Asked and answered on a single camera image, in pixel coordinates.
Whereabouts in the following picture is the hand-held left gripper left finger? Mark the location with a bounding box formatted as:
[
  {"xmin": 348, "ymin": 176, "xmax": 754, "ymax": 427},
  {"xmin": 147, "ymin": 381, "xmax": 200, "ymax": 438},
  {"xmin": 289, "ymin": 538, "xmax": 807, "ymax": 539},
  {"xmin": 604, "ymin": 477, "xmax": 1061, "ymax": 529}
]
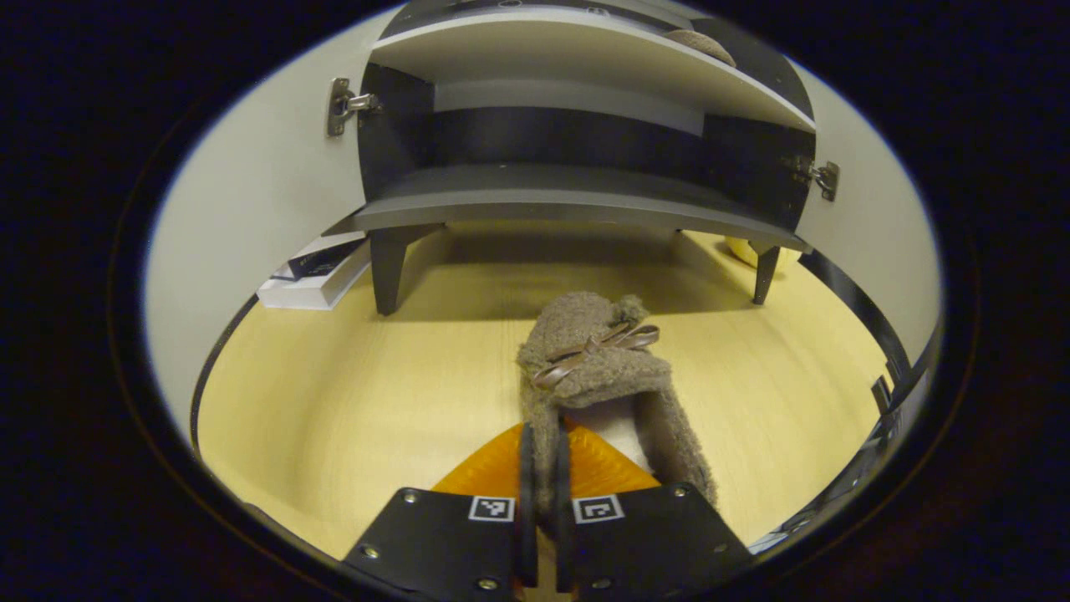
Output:
[{"xmin": 343, "ymin": 422, "xmax": 540, "ymax": 602}]

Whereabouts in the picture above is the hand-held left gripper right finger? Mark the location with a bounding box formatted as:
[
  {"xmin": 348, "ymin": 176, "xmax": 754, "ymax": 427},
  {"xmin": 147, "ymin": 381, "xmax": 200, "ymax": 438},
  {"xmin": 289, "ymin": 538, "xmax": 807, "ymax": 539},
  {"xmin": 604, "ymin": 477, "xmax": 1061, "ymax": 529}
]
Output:
[{"xmin": 552, "ymin": 422, "xmax": 753, "ymax": 602}]

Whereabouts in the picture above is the brown fuzzy shoe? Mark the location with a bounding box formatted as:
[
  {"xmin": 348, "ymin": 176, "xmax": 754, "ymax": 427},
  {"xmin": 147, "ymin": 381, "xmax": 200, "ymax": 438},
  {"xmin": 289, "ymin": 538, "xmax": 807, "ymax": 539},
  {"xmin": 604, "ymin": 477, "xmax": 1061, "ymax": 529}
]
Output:
[
  {"xmin": 665, "ymin": 29, "xmax": 738, "ymax": 68},
  {"xmin": 516, "ymin": 291, "xmax": 718, "ymax": 536}
]

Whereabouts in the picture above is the grey shoe cabinet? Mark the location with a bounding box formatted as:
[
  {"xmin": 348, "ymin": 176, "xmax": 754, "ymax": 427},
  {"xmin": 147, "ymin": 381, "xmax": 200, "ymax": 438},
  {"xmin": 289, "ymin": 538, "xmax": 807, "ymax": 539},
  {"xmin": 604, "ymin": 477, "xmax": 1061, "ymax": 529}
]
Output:
[{"xmin": 322, "ymin": 0, "xmax": 816, "ymax": 317}]

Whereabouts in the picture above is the white book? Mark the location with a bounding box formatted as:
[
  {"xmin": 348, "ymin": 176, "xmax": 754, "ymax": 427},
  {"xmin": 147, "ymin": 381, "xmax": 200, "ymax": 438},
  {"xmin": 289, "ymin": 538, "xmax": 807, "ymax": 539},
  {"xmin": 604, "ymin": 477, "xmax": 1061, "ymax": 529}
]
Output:
[{"xmin": 257, "ymin": 232, "xmax": 373, "ymax": 312}]

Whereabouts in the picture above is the dark book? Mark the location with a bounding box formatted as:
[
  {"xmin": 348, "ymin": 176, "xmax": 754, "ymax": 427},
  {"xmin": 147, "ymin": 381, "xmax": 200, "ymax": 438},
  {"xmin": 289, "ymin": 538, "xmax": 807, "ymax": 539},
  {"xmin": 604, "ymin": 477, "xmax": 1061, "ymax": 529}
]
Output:
[{"xmin": 288, "ymin": 241, "xmax": 364, "ymax": 281}]

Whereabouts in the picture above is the yellow fuzzy object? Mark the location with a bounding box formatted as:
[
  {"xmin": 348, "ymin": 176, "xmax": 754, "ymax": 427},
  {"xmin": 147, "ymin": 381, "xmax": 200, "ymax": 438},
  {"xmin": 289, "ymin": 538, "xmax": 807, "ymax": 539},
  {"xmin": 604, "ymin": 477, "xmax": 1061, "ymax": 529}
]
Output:
[{"xmin": 726, "ymin": 237, "xmax": 782, "ymax": 270}]

